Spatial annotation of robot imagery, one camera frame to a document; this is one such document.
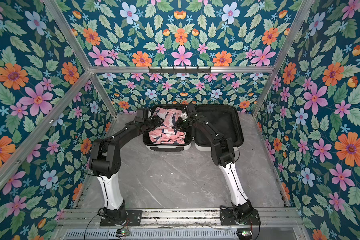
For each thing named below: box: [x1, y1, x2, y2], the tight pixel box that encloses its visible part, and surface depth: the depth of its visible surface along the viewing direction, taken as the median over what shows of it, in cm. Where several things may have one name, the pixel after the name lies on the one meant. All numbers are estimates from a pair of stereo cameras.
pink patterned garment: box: [148, 107, 186, 144], surface depth 97 cm
